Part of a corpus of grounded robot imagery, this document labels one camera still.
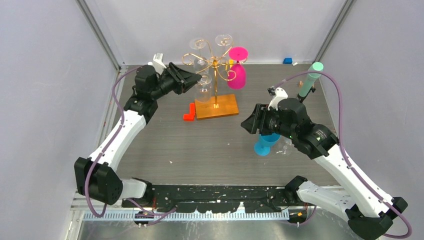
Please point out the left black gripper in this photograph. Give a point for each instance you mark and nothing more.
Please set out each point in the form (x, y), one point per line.
(184, 80)

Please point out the blue wine glass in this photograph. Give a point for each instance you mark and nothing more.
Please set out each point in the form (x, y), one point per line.
(263, 146)

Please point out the mint green microphone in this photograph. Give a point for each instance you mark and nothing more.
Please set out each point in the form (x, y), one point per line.
(307, 84)

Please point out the clear stemmed wine glass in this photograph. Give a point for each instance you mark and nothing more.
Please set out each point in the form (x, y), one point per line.
(284, 146)

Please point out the clear back right glass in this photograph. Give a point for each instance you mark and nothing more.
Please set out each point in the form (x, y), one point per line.
(225, 41)

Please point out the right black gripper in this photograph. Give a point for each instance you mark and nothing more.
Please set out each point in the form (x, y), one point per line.
(257, 121)

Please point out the pink wine glass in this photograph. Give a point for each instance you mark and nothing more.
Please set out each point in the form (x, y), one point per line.
(237, 73)

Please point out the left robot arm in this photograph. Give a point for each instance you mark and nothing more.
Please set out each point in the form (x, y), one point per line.
(96, 175)

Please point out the small blue block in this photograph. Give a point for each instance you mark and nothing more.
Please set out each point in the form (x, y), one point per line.
(287, 61)

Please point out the gold wire glass rack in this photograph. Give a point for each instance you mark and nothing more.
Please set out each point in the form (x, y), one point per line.
(220, 67)

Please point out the orange L-shaped block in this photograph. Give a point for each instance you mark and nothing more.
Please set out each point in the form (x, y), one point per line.
(190, 116)

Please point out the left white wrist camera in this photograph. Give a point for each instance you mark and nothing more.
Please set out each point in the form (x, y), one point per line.
(157, 63)

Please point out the clear textured wine glass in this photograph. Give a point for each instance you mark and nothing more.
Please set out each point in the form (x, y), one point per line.
(203, 88)

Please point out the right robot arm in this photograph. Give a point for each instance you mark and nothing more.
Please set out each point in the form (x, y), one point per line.
(367, 209)

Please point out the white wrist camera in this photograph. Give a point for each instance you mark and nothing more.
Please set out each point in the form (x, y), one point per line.
(157, 63)
(278, 94)

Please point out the wooden rack base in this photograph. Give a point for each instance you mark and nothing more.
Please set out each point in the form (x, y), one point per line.
(225, 106)

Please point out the clear back left glass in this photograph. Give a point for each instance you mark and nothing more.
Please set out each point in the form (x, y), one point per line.
(199, 62)

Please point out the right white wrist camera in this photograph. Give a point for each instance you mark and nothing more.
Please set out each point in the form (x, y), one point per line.
(278, 94)

